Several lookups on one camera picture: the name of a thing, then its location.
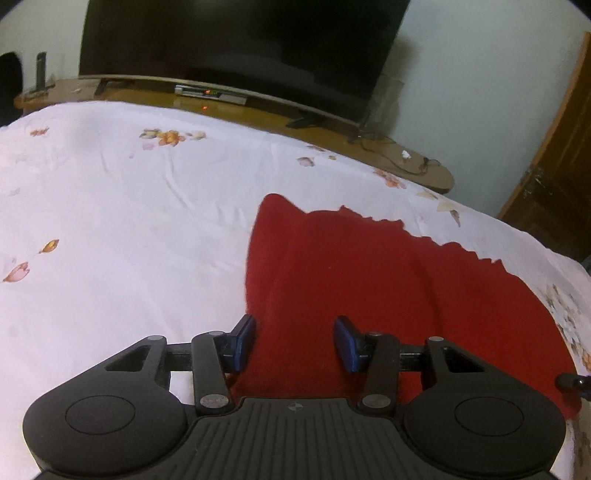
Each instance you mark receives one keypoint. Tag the black curved television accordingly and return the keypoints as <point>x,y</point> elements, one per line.
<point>240,41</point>

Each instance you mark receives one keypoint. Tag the silver set-top box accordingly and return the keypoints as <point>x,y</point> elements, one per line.
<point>207,93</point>

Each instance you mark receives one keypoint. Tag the brown wooden door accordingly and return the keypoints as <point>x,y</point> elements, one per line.
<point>563,175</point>

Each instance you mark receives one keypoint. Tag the floral white bed sheet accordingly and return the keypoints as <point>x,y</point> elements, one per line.
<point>115,207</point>

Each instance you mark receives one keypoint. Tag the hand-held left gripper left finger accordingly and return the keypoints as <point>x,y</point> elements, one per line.
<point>244,344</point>

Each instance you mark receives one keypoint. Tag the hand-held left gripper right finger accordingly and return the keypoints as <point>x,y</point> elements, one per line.
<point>348,344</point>

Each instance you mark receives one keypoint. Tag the red embroidered sweater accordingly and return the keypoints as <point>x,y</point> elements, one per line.
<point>369,272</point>

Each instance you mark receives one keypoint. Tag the wooden television cabinet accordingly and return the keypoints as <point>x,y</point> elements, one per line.
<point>258,117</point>

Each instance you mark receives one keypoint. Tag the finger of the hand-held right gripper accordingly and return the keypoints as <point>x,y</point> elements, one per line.
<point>572,382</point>

